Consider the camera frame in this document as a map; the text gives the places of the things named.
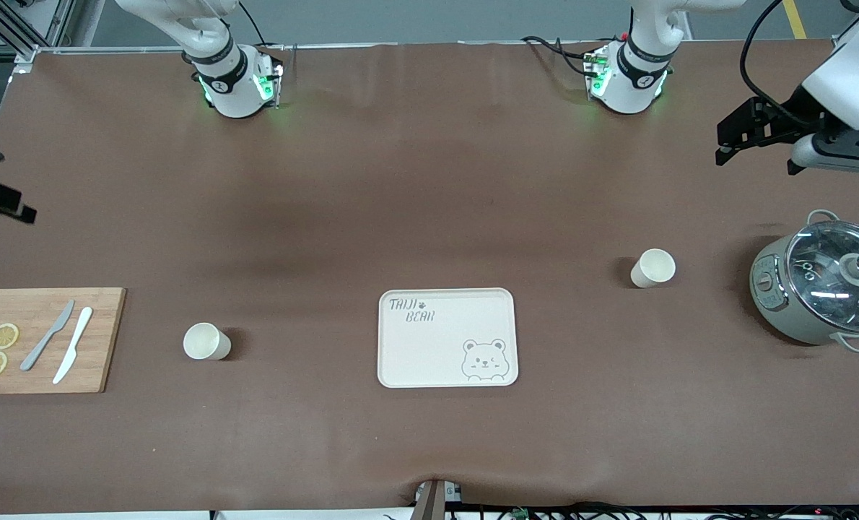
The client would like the cream bear print tray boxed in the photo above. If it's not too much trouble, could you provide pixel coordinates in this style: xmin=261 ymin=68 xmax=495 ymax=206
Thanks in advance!
xmin=378 ymin=287 xmax=519 ymax=389

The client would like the wooden cutting board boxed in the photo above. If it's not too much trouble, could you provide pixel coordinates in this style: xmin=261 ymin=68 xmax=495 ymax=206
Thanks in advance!
xmin=0 ymin=287 xmax=127 ymax=395

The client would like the black base power cable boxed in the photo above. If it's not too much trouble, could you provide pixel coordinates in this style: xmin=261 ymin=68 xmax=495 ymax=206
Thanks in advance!
xmin=522 ymin=35 xmax=596 ymax=77
xmin=238 ymin=0 xmax=286 ymax=51

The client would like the grey electric cooking pot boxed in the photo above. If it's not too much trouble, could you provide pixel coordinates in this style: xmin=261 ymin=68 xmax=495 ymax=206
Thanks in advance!
xmin=749 ymin=209 xmax=859 ymax=354

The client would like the white paper cup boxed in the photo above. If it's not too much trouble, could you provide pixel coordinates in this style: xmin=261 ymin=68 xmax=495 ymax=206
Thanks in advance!
xmin=630 ymin=248 xmax=676 ymax=289
xmin=183 ymin=322 xmax=232 ymax=360

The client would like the metal table edge clamp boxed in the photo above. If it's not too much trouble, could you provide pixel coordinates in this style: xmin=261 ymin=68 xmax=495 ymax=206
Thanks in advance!
xmin=414 ymin=478 xmax=463 ymax=520

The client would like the white plastic knife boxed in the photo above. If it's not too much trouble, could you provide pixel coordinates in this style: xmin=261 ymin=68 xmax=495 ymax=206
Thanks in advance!
xmin=53 ymin=307 xmax=94 ymax=385

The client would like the glass pot lid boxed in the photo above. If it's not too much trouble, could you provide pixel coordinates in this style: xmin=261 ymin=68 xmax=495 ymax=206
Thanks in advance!
xmin=785 ymin=220 xmax=859 ymax=334

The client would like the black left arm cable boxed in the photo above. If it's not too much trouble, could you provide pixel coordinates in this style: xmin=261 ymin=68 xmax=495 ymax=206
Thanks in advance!
xmin=739 ymin=0 xmax=845 ymax=125

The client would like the aluminium frame profile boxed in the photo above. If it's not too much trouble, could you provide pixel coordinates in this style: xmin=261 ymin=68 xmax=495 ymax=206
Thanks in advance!
xmin=0 ymin=0 xmax=77 ymax=69

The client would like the grey plastic knife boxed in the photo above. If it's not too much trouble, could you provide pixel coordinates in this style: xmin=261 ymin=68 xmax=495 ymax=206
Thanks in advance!
xmin=20 ymin=300 xmax=76 ymax=372

